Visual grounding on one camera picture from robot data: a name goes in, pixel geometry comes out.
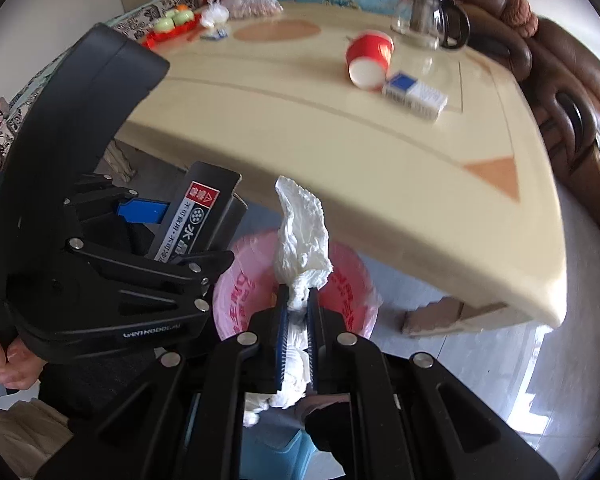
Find black cigarette box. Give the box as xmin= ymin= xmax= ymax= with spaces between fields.
xmin=147 ymin=162 xmax=248 ymax=263

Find small white plastic bag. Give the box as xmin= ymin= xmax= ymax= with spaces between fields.
xmin=200 ymin=0 xmax=230 ymax=29

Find red fruit tray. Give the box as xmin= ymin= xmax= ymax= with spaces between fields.
xmin=140 ymin=6 xmax=201 ymax=49

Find brown leather armchair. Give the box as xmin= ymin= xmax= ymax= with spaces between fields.
xmin=522 ymin=18 xmax=600 ymax=228

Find white tissue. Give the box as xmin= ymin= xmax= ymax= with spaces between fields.
xmin=242 ymin=176 xmax=332 ymax=428

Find blue white medicine box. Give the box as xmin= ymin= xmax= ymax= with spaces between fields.
xmin=382 ymin=72 xmax=449 ymax=122

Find person's left hand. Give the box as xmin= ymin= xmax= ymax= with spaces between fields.
xmin=0 ymin=338 xmax=46 ymax=390

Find red paper cup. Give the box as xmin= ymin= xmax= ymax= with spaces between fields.
xmin=346 ymin=30 xmax=394 ymax=91

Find cream coffee table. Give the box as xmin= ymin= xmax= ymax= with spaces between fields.
xmin=117 ymin=2 xmax=567 ymax=330

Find glass teapot black handle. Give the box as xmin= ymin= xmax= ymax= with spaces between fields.
xmin=391 ymin=0 xmax=471 ymax=50

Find pink lined trash bin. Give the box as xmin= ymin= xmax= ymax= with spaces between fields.
xmin=211 ymin=228 xmax=384 ymax=344

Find small blue candy wrappers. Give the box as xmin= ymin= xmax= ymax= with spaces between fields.
xmin=200 ymin=28 xmax=228 ymax=41

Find orange round cushion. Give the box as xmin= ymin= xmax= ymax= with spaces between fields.
xmin=501 ymin=0 xmax=539 ymax=39

